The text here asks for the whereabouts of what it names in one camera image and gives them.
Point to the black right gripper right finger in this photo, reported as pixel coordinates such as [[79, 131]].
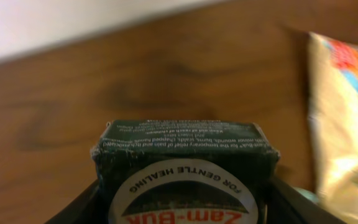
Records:
[[285, 205]]

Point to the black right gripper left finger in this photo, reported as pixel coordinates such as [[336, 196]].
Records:
[[85, 209]]

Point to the black round-label box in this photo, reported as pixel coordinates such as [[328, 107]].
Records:
[[184, 171]]

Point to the teal snack packet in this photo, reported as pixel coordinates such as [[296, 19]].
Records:
[[307, 194]]

